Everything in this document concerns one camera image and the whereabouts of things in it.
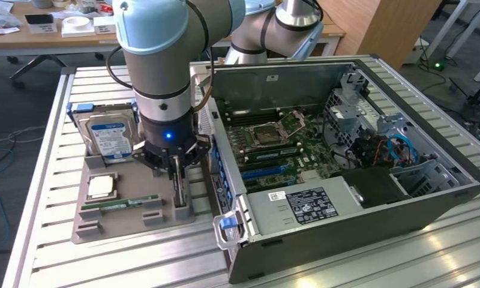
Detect silver CPU chip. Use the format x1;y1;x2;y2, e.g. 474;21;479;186
87;176;118;200

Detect white floor cable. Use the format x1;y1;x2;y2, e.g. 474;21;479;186
0;125;51;144

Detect green RAM stick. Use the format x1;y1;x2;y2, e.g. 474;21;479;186
82;194;162;211

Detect CPU socket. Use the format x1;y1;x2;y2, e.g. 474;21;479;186
251;122;290;145

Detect silver hard disk blue label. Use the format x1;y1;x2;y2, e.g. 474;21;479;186
74;105;142;165

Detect blue floor cable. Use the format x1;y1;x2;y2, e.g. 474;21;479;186
0;143;16;257

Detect silver chipset heatsink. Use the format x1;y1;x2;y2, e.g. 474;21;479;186
299;171;325;182

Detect wooden office desk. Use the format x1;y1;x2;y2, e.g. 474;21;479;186
0;0;347;58

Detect black power connector bundle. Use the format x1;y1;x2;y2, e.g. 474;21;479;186
349;137;382;168

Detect green motherboard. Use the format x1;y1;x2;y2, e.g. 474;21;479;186
223;107;347;193

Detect silver disk bay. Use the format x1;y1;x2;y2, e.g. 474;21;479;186
390;158;471;199

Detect white box black top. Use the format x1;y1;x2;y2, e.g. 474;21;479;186
26;14;59;34

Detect blue disk caddy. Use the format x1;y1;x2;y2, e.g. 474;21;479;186
66;101;140;127

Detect flat white box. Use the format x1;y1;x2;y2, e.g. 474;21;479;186
62;23;98;38

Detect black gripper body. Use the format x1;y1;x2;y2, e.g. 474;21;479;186
140;111;199;173

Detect black chair base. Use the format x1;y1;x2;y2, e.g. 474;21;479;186
8;53;70;88

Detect crumpled clear plastic bag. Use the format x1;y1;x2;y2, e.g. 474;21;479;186
0;1;24;28

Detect perforated silver drive cage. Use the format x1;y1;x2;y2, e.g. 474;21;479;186
323;86;386;151

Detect white tape roll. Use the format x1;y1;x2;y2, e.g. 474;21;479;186
63;17;90;30

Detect grey parts rack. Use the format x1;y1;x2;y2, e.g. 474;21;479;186
71;140;198;245

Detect open grey PC case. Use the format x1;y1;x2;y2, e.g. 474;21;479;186
187;58;480;285

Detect white switch box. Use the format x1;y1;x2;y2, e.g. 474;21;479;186
403;38;431;65

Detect plain white box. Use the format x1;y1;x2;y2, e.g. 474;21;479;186
92;16;118;35

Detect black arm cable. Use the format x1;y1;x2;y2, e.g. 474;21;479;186
106;0;218;115

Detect blue expansion slot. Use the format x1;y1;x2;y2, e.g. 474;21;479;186
239;166;288;181

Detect grey power supply unit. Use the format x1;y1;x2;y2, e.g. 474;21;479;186
246;176;365;237

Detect graphics card black heatsink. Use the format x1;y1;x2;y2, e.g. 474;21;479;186
171;155;190;208

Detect clear bag dark contents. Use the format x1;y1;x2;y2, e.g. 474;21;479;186
76;0;99;14

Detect white table frame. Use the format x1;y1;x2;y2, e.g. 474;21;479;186
422;0;480;83

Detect blue data wire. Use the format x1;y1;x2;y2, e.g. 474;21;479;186
386;134;421;166

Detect wooden cabinet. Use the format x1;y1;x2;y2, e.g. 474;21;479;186
323;0;445;70

